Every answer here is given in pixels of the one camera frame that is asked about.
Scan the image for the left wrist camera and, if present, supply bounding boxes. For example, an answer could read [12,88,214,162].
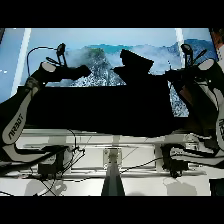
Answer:
[45,42,68,69]

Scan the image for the silver frame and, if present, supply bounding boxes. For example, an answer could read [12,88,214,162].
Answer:
[0,127,224,197]

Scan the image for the black pants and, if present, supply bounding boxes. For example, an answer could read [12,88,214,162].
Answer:
[23,48,177,138]

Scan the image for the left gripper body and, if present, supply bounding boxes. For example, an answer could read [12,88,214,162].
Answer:
[65,64,93,81]

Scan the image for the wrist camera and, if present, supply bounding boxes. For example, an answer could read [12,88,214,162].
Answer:
[180,42,208,70]
[45,42,68,69]

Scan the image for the black cable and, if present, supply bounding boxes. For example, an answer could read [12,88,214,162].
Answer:
[26,45,58,78]
[32,128,87,197]
[54,157,165,184]

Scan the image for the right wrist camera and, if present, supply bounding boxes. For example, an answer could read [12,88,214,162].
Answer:
[180,42,208,70]

